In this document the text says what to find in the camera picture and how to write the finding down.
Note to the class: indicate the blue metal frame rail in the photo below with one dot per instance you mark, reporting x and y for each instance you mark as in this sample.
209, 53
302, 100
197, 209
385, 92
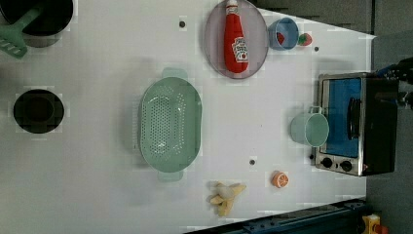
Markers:
337, 218

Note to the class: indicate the green plastic spatula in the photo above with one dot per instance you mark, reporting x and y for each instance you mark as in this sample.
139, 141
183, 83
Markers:
11, 39

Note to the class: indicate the strawberry inside blue bowl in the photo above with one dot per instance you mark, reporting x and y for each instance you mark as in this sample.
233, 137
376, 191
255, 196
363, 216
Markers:
280, 38

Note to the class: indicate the green mug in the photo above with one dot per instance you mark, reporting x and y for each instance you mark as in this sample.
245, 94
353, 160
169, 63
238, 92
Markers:
310, 128

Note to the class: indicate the black utensil holder cup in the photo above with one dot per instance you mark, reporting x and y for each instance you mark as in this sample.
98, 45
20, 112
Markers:
47, 28

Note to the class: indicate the yellow orange clamp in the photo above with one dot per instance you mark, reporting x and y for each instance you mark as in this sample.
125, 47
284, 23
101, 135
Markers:
373, 225

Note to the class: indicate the orange half slice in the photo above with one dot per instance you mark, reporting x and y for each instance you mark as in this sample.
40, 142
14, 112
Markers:
280, 179

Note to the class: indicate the green oval plastic strainer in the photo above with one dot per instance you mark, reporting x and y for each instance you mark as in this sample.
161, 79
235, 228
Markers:
170, 124

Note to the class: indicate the red ketchup bottle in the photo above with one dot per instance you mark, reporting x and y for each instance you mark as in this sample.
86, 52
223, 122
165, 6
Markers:
235, 48

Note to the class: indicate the grey round plate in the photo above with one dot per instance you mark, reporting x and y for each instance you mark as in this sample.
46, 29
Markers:
255, 34

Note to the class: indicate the blue bowl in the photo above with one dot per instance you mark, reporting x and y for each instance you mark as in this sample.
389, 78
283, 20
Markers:
289, 29

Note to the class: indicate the strawberry on table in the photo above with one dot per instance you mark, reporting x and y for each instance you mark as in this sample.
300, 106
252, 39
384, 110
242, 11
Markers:
305, 39

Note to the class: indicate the silver black toaster oven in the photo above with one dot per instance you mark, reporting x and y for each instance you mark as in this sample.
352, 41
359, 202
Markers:
361, 111

